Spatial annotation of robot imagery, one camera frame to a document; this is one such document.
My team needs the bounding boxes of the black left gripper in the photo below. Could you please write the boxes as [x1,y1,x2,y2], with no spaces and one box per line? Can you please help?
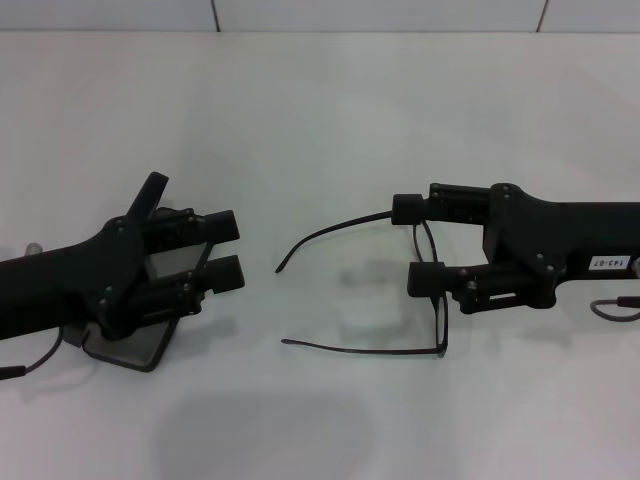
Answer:
[0,217,152,342]

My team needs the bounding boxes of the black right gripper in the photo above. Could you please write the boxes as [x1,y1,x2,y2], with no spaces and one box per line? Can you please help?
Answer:
[392,182,640,316]

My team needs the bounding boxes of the black glasses case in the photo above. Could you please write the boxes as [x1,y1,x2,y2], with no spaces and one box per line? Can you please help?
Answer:
[63,172,212,375]

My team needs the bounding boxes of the black glasses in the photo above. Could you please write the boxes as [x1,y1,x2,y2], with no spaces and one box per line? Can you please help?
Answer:
[274,209,451,360]

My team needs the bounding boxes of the left gripper grey cable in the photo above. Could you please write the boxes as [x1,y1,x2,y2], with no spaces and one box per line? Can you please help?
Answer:
[0,329,67,380]

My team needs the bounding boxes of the gripper grey cable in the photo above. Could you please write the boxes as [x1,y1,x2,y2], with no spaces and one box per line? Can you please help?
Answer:
[589,296,640,325]
[0,329,67,380]

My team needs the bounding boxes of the right gripper grey cable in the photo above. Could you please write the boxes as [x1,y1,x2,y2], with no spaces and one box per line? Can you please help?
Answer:
[589,296,640,325]

